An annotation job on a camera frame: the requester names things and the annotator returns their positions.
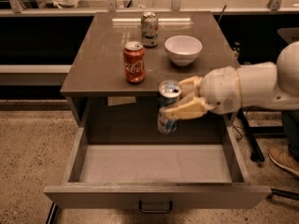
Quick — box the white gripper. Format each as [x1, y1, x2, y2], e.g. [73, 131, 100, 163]
[164, 66, 242, 120]

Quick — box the redbull can blue silver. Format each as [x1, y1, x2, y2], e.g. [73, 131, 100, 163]
[156, 79, 183, 135]

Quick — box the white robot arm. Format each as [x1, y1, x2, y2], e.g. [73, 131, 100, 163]
[161, 42, 299, 120]

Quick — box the red coca-cola can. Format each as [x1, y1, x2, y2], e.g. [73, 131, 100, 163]
[123, 41, 145, 83]

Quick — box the paper label under top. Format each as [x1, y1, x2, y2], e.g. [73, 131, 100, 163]
[107, 96, 136, 106]

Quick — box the grey cabinet with top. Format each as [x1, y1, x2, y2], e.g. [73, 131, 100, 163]
[61, 12, 239, 145]

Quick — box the green white soda can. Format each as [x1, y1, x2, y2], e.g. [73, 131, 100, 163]
[141, 12, 159, 48]

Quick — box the open grey top drawer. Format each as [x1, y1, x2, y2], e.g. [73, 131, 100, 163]
[44, 125, 271, 210]

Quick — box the white bowl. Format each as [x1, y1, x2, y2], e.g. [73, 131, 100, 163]
[164, 35, 203, 66]

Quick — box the black stand leg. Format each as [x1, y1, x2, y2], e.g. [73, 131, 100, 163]
[237, 109, 264, 162]

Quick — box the dark trouser leg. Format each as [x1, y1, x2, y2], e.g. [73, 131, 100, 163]
[281, 110, 299, 162]

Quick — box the brown shoe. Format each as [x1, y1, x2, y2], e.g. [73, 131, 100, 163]
[269, 147, 299, 176]

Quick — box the black drawer handle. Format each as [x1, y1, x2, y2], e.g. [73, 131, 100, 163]
[138, 201, 173, 215]

